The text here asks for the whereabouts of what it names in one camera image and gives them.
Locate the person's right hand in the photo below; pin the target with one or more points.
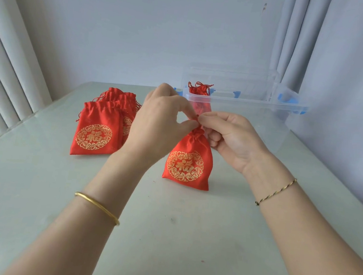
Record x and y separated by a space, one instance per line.
236 141

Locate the person's left forearm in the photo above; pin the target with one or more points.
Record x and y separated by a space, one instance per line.
70 243

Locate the gold bangle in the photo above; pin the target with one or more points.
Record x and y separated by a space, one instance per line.
98 204

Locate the person's left hand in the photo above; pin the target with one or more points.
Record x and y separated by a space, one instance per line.
156 130

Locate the grey curtain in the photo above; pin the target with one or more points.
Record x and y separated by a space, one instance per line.
356 47

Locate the white vertical blinds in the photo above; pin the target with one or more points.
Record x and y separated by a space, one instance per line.
9 53

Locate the person's right forearm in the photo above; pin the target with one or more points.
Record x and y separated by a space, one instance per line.
312 246

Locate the pile of red drawstring pouches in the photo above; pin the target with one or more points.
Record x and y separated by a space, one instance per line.
94 136

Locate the clear plastic storage box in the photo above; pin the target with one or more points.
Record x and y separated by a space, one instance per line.
253 103

